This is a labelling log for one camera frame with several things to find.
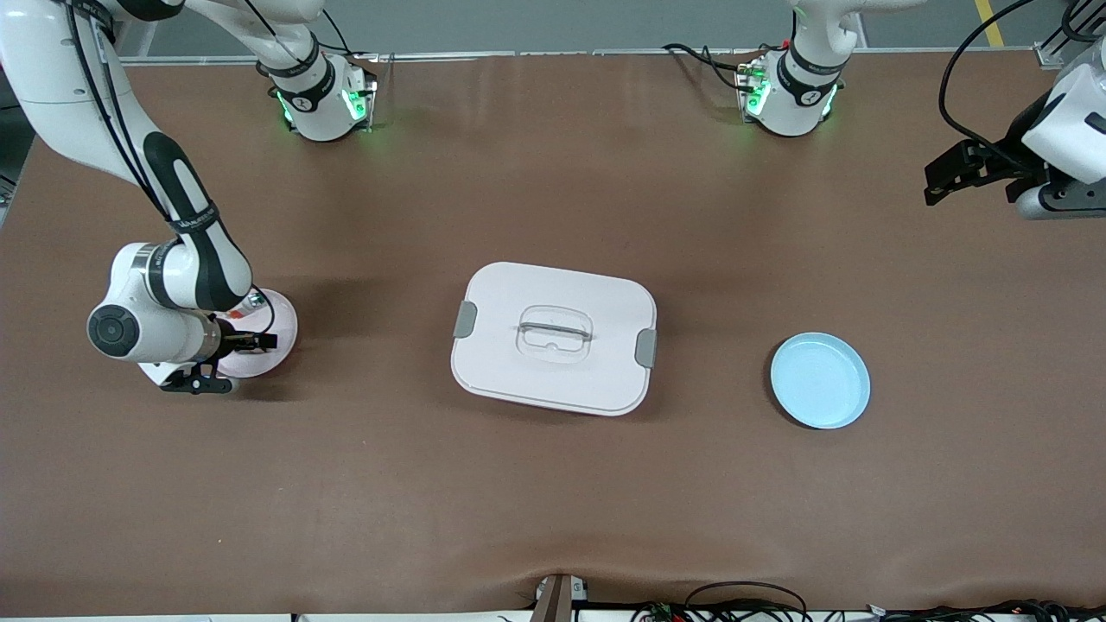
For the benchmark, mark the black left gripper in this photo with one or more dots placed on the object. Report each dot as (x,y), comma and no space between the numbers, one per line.
(1016,144)

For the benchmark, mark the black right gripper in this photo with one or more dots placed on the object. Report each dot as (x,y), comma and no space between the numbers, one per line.
(228,338)

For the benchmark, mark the orange black switch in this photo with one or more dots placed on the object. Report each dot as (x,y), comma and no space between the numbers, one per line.
(244,340)

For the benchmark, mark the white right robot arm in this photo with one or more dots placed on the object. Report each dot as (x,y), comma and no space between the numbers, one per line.
(186,259)

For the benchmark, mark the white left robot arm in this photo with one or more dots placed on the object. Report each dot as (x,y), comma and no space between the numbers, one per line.
(795,104)

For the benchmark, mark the grey box latch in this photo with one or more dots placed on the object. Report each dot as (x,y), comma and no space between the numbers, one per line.
(646,348)
(465,320)

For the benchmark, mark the white lidded storage box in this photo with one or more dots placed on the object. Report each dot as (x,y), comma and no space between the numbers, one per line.
(553,380)

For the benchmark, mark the pink round plate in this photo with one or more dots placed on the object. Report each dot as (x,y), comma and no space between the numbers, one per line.
(281,320)

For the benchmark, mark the light blue round plate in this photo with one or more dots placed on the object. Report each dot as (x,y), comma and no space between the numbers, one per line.
(821,382)

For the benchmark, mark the small green silver switch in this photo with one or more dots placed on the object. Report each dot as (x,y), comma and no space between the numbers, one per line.
(257,301)

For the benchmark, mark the aluminium frame profile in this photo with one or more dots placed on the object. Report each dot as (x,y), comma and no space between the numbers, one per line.
(1067,47)

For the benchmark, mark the brown camera mount post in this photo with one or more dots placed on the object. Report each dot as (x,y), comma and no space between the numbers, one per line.
(557,599)

